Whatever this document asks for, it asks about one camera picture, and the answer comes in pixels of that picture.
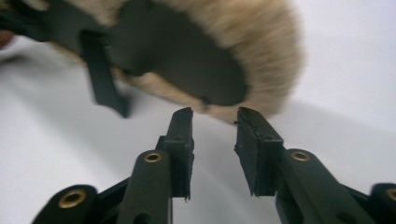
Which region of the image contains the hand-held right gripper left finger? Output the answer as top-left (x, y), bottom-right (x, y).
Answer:
top-left (117, 106), bottom-right (196, 224)

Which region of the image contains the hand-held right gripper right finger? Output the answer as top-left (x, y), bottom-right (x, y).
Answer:
top-left (233, 105), bottom-right (376, 224)

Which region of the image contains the white table board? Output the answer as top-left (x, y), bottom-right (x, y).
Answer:
top-left (0, 0), bottom-right (396, 224)

